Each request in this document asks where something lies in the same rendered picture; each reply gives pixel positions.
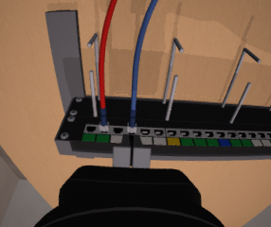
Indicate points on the blue cable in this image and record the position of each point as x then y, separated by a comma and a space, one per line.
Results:
138, 47

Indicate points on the red patch cord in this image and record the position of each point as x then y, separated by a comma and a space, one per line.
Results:
102, 47

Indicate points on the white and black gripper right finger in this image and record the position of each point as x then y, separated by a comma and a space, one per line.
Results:
140, 155

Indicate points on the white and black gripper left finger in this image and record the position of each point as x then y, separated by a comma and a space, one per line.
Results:
122, 152

